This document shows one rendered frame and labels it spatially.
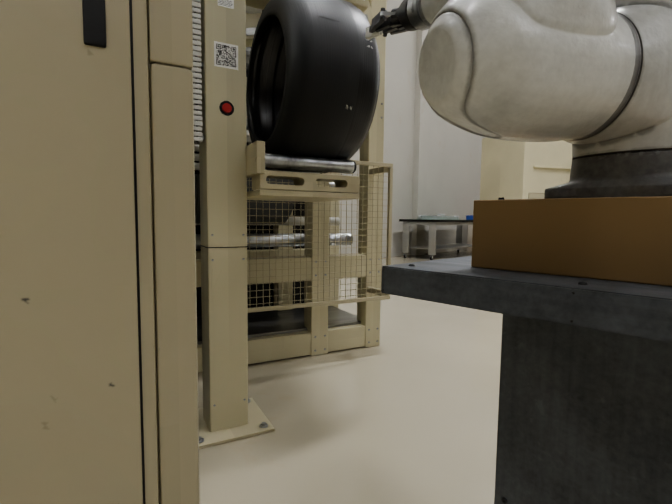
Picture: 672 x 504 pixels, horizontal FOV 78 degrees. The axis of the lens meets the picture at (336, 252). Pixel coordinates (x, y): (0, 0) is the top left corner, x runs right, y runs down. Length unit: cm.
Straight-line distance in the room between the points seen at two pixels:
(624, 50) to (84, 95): 59
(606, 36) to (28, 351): 71
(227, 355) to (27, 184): 102
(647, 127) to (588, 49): 15
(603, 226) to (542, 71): 19
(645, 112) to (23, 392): 78
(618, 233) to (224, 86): 118
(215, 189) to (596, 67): 109
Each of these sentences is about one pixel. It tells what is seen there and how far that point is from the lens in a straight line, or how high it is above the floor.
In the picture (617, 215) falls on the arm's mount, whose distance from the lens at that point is 56.
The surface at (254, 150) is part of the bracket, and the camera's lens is 132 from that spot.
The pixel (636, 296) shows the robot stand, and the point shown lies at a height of 65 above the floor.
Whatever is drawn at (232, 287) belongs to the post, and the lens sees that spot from 140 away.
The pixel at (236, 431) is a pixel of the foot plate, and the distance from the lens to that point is 153.
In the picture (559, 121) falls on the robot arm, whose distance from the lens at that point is 56.
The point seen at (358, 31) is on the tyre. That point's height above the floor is 130.
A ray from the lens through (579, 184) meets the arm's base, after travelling 66.
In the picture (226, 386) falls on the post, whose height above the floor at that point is 16.
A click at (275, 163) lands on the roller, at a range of 136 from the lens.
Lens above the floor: 72
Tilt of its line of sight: 5 degrees down
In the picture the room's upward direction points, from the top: 1 degrees clockwise
